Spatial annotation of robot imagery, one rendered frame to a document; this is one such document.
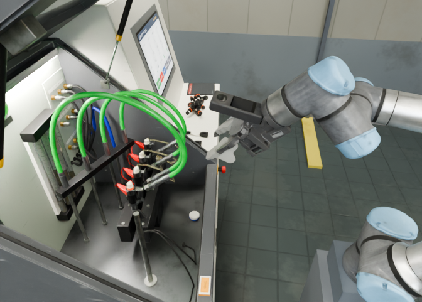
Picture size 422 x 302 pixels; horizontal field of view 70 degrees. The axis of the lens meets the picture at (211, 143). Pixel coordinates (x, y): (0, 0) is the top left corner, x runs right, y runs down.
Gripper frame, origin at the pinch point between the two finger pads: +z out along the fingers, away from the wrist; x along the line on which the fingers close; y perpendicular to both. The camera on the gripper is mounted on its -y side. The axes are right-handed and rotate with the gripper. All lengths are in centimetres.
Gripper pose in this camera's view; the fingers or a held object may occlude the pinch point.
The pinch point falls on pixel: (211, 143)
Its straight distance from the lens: 75.7
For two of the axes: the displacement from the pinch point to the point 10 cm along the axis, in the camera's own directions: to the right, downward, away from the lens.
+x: 2.4, -7.2, 6.5
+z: -6.2, 4.0, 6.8
